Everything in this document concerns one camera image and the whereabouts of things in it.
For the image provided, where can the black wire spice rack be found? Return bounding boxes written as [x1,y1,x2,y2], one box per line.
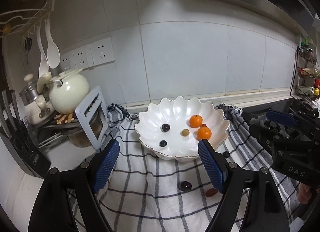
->
[290,38,319,107]

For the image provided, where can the white rack stand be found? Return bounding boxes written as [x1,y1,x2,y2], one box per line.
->
[75,86,108,150]

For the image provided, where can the black gas stove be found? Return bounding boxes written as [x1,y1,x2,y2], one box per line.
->
[242,98,319,142]

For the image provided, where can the white scalloped ceramic bowl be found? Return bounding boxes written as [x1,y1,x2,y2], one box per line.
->
[135,96,230,162]

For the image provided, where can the orange mandarin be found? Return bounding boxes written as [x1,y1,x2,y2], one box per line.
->
[197,126,212,140]
[189,114,203,128]

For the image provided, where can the white small pot with lid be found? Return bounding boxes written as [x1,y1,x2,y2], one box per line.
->
[19,74,55,125]

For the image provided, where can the black scissors hanging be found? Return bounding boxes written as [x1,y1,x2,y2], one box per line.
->
[24,37,32,52]

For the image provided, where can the black knife block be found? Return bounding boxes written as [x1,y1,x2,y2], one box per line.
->
[1,90,51,178]

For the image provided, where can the dark plum front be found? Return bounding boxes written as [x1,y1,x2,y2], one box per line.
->
[161,124,170,132]

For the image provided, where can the checkered white grey cloth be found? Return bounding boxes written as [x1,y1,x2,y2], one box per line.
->
[67,102,303,232]

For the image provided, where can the person's right hand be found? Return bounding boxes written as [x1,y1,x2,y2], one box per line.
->
[298,183,312,204]

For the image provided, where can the dark plum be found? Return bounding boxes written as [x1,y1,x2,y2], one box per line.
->
[178,181,192,192]
[161,124,170,132]

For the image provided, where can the white rice spoon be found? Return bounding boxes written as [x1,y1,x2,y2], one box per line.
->
[45,18,60,69]

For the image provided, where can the tan longan front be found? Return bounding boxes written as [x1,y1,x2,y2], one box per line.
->
[181,129,190,137]

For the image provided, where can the wooden cutting boards on rack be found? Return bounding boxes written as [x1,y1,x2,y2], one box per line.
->
[0,0,64,39]

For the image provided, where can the stainless steel pot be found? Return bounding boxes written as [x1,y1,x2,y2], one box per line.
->
[61,112,103,147]

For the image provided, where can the white ladle spoon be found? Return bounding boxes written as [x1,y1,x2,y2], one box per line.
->
[36,26,49,77]

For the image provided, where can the cream ceramic pot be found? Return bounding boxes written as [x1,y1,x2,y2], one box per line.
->
[37,68,89,114]

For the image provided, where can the wall socket panel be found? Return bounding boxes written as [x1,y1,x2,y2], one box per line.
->
[60,37,115,70]

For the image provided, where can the orange mandarin front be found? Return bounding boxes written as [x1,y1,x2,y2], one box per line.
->
[197,126,212,140]

